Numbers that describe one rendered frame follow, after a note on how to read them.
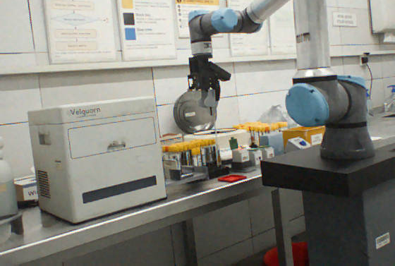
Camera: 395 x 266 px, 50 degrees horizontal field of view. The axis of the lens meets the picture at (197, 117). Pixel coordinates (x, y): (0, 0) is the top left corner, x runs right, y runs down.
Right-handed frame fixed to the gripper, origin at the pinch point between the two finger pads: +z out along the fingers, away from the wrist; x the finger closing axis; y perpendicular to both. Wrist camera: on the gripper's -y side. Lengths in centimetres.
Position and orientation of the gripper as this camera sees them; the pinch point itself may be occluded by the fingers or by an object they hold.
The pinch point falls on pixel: (213, 111)
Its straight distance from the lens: 149.3
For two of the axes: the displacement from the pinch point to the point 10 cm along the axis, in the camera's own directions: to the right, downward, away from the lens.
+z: 1.1, 9.9, 0.5
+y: -7.7, 1.2, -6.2
